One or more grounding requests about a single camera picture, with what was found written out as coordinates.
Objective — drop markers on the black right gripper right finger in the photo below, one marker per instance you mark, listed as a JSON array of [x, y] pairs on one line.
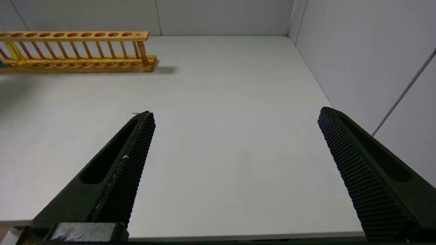
[[374, 183]]

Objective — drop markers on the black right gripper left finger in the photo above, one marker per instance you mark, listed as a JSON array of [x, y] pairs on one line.
[[112, 183]]

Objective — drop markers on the test tube with yellow pigment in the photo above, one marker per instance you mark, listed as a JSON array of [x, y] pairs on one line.
[[15, 52]]

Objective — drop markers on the wooden test tube rack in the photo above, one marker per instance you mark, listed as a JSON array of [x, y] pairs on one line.
[[78, 62]]

